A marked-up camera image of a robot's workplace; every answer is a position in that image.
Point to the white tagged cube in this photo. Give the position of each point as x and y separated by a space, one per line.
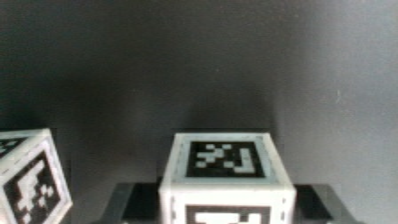
34 193
226 186

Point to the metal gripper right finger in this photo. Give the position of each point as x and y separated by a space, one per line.
318 207

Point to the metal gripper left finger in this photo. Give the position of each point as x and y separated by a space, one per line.
131 207

